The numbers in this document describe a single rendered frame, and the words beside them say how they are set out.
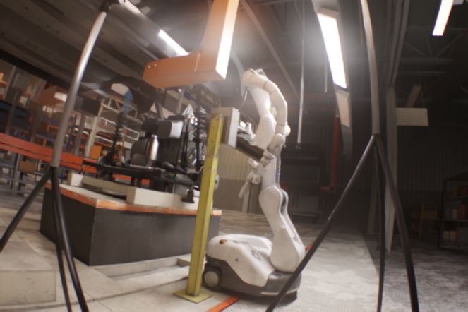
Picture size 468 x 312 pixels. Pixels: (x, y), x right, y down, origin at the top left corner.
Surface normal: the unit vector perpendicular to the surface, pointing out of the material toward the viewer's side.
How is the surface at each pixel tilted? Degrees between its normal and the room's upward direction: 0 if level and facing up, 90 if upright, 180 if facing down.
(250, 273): 90
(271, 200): 90
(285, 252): 90
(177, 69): 90
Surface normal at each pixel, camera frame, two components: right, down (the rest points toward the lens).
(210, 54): -0.42, -0.27
